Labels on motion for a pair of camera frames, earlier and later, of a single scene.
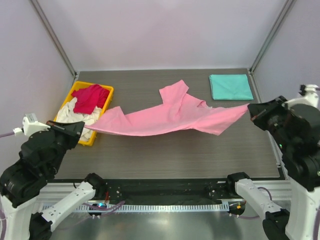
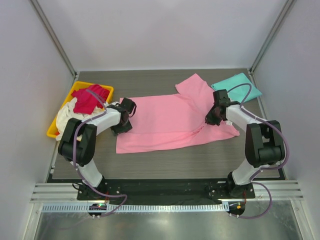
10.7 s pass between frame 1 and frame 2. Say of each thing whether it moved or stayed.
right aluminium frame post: stayed
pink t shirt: moved
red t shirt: stayed
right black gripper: moved
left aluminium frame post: stayed
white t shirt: stayed
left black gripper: moved
